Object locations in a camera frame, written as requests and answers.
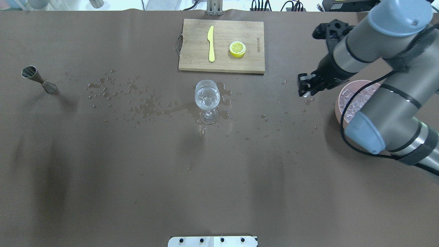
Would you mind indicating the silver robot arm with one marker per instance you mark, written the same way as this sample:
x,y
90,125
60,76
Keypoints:
x,y
399,32

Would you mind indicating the white camera pillar base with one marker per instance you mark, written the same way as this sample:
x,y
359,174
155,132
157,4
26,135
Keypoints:
x,y
213,241

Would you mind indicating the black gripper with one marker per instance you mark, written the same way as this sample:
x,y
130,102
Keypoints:
x,y
328,72

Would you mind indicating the yellow plastic knife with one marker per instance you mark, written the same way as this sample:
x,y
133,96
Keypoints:
x,y
210,39

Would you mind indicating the pink bowl of ice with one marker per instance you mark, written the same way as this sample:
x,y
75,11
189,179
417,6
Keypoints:
x,y
358,101

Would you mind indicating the aluminium frame post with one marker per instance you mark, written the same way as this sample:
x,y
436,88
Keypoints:
x,y
214,7

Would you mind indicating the yellow lemon slice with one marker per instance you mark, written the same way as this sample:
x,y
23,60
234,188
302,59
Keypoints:
x,y
237,49

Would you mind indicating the steel jigger cup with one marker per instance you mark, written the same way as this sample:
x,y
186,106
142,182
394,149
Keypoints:
x,y
32,73

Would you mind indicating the clear wine glass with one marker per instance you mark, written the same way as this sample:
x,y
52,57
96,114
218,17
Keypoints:
x,y
207,97

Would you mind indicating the bamboo cutting board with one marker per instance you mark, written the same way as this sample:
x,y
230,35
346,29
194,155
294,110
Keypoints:
x,y
195,47

